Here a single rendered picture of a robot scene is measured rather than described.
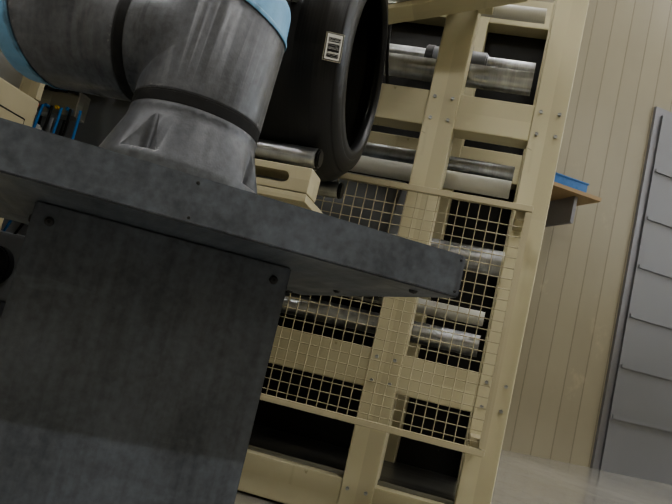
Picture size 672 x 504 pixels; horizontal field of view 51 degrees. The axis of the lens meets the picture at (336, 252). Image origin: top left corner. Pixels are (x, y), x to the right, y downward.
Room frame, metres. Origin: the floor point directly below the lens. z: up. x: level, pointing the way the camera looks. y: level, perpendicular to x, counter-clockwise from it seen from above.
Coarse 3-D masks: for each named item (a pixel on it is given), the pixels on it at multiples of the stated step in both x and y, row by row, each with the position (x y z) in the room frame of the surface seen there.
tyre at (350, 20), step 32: (320, 0) 1.42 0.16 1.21; (352, 0) 1.45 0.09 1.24; (384, 0) 1.68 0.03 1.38; (288, 32) 1.43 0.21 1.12; (320, 32) 1.42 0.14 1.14; (352, 32) 1.47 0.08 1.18; (384, 32) 1.79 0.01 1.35; (288, 64) 1.45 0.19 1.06; (320, 64) 1.44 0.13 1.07; (352, 64) 1.94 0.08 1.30; (384, 64) 1.85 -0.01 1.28; (288, 96) 1.48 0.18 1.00; (320, 96) 1.47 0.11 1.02; (352, 96) 1.96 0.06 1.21; (288, 128) 1.54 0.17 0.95; (320, 128) 1.53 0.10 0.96; (352, 128) 1.95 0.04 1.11; (352, 160) 1.76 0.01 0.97
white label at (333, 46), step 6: (330, 36) 1.42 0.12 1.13; (336, 36) 1.42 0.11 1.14; (342, 36) 1.43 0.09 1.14; (330, 42) 1.43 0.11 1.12; (336, 42) 1.43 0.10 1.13; (342, 42) 1.43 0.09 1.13; (324, 48) 1.43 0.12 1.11; (330, 48) 1.43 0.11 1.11; (336, 48) 1.43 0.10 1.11; (342, 48) 1.43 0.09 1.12; (324, 54) 1.43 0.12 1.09; (330, 54) 1.43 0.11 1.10; (336, 54) 1.43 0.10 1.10; (330, 60) 1.44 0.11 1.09; (336, 60) 1.44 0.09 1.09
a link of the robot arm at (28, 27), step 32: (0, 0) 0.78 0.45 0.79; (32, 0) 0.77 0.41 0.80; (64, 0) 0.75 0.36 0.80; (96, 0) 0.75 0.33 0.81; (0, 32) 0.79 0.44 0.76; (32, 32) 0.78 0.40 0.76; (64, 32) 0.77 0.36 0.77; (96, 32) 0.75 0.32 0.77; (32, 64) 0.81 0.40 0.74; (64, 64) 0.79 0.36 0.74; (96, 64) 0.77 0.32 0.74
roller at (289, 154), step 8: (264, 144) 1.56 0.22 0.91; (272, 144) 1.56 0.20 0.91; (280, 144) 1.55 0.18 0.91; (288, 144) 1.55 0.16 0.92; (256, 152) 1.57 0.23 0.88; (264, 152) 1.56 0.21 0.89; (272, 152) 1.56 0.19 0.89; (280, 152) 1.55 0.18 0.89; (288, 152) 1.55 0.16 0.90; (296, 152) 1.54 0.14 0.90; (304, 152) 1.54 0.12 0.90; (312, 152) 1.53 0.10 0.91; (320, 152) 1.54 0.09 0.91; (272, 160) 1.58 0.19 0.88; (280, 160) 1.57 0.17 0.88; (288, 160) 1.56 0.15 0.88; (296, 160) 1.55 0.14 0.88; (304, 160) 1.54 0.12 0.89; (312, 160) 1.54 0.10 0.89; (320, 160) 1.55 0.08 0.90
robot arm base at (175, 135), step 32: (160, 96) 0.72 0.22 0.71; (192, 96) 0.72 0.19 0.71; (128, 128) 0.72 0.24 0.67; (160, 128) 0.71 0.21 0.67; (192, 128) 0.71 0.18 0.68; (224, 128) 0.73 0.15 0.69; (256, 128) 0.78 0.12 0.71; (160, 160) 0.70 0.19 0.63; (192, 160) 0.70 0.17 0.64; (224, 160) 0.72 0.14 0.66; (256, 192) 0.78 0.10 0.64
